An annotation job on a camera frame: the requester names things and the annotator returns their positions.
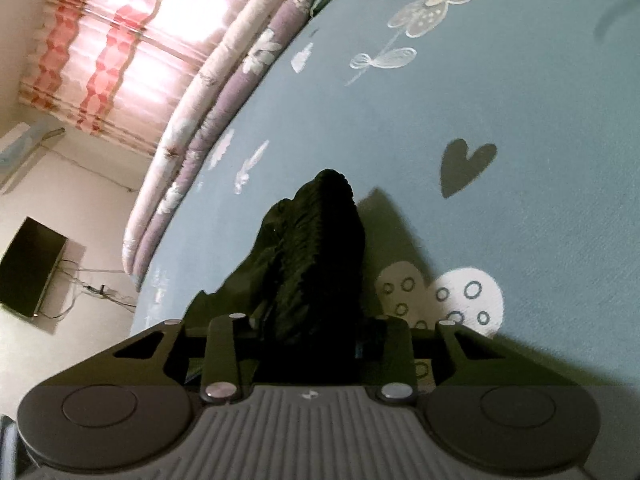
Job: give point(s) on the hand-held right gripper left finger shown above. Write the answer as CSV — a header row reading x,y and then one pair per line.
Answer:
x,y
222,355

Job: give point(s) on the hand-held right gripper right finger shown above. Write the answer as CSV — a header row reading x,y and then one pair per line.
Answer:
x,y
397,355

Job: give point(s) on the blue printed bed sheet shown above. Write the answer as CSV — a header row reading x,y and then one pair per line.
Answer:
x,y
550,235

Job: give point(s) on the folded floral quilt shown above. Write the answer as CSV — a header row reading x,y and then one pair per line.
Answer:
x,y
200,125

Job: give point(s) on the white air conditioner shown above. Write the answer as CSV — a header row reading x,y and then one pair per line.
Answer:
x,y
20,150

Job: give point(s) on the red striped curtain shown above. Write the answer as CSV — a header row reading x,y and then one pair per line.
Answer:
x,y
125,60

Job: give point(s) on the black wall television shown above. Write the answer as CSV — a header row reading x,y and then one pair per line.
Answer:
x,y
30,265

